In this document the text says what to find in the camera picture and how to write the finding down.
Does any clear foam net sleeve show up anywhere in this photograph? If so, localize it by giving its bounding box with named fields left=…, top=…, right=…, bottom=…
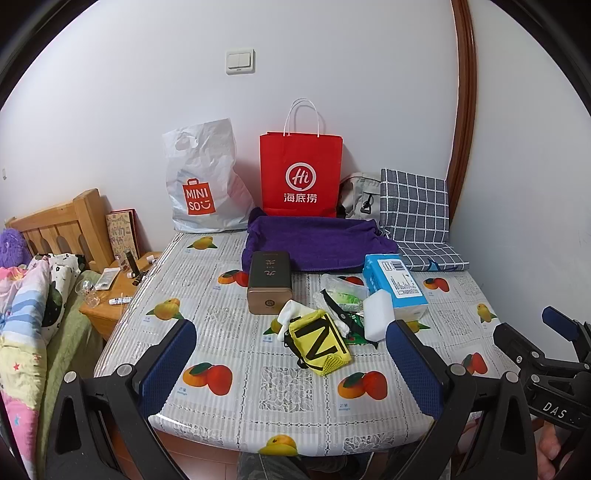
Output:
left=321, top=274, right=370, bottom=300

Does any purple towel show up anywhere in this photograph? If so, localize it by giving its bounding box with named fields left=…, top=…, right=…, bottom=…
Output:
left=242, top=207, right=399, bottom=273

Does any white Miniso plastic bag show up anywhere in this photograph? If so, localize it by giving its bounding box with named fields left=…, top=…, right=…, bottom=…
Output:
left=162, top=119, right=254, bottom=233

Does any white wall switch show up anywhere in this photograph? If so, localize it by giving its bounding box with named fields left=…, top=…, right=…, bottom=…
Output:
left=225, top=49, right=256, bottom=75

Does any colourful bed quilt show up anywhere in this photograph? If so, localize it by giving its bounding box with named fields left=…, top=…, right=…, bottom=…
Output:
left=0, top=252, right=105, bottom=480

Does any person's right hand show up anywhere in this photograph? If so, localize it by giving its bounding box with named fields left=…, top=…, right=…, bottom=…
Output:
left=536, top=422, right=572, bottom=480

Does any grey backpack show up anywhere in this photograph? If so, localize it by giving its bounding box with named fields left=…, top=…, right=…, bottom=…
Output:
left=337, top=172, right=381, bottom=222

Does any green tissue packet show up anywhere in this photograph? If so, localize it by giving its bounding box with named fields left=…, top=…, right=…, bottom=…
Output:
left=329, top=290, right=363, bottom=313

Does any wooden bed headboard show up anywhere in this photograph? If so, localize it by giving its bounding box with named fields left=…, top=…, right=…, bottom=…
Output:
left=5, top=188, right=114, bottom=273

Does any small white tube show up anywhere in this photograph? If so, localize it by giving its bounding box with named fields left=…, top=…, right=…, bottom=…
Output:
left=108, top=296, right=132, bottom=306

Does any blue tissue pack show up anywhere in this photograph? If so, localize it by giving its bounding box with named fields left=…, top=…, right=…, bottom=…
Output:
left=363, top=254, right=428, bottom=322

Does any purple plush toy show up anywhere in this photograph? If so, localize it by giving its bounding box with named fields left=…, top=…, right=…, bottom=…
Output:
left=0, top=228, right=32, bottom=268

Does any green snack packet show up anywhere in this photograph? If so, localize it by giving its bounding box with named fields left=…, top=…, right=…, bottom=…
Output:
left=342, top=312, right=378, bottom=348

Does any white flat packet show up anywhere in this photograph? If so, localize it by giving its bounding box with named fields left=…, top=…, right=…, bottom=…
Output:
left=94, top=267, right=121, bottom=291

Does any grey checked cushion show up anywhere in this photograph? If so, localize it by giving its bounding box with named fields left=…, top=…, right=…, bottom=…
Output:
left=379, top=169, right=469, bottom=272

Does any brown wooden door frame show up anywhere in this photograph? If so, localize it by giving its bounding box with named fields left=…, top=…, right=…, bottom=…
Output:
left=447, top=0, right=478, bottom=220

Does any yellow black pouch bag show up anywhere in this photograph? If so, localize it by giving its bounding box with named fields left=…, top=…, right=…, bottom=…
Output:
left=284, top=310, right=352, bottom=376

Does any clear glass cup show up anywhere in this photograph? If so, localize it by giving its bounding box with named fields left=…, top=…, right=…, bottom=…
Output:
left=75, top=280, right=100, bottom=308

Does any red paper shopping bag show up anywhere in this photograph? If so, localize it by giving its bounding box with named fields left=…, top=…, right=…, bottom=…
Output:
left=259, top=97, right=342, bottom=218

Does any wooden bedside table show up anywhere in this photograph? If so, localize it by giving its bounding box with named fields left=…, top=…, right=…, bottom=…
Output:
left=79, top=272, right=137, bottom=341

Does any white sponge block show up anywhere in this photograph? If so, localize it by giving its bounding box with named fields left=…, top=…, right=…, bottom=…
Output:
left=363, top=289, right=394, bottom=342

